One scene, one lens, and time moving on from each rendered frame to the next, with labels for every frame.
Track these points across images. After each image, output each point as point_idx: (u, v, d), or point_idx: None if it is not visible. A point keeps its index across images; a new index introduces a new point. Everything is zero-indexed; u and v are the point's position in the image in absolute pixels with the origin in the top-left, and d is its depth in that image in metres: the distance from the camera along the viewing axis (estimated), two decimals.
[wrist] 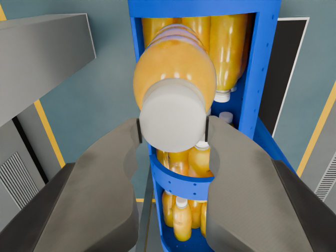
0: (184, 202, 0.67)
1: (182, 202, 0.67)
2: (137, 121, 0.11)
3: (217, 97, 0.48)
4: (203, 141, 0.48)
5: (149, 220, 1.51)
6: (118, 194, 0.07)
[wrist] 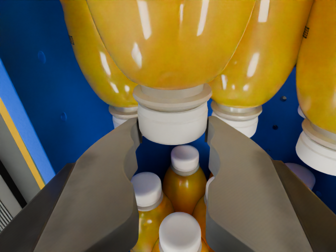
0: None
1: None
2: (137, 121, 0.11)
3: (323, 159, 0.13)
4: None
5: None
6: (118, 194, 0.07)
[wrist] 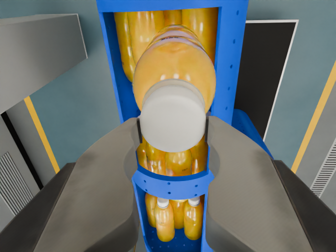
0: (165, 202, 0.67)
1: (163, 202, 0.67)
2: (137, 121, 0.11)
3: None
4: None
5: (140, 222, 1.51)
6: (118, 194, 0.07)
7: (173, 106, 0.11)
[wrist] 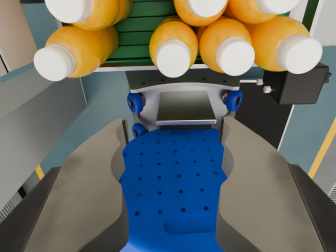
0: None
1: None
2: (123, 122, 0.11)
3: None
4: None
5: None
6: (107, 195, 0.07)
7: None
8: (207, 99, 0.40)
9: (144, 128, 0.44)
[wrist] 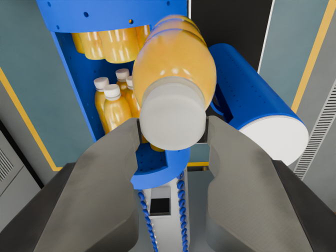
0: (113, 89, 0.49)
1: (110, 89, 0.49)
2: (137, 121, 0.11)
3: None
4: None
5: None
6: (118, 194, 0.07)
7: None
8: None
9: None
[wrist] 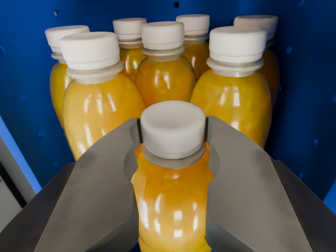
0: (93, 38, 0.13)
1: (82, 39, 0.13)
2: (138, 121, 0.11)
3: None
4: None
5: None
6: (119, 194, 0.07)
7: None
8: None
9: None
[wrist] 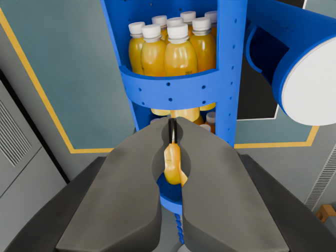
0: None
1: None
2: (169, 121, 0.11)
3: None
4: (177, 27, 0.37)
5: None
6: (144, 195, 0.07)
7: None
8: None
9: None
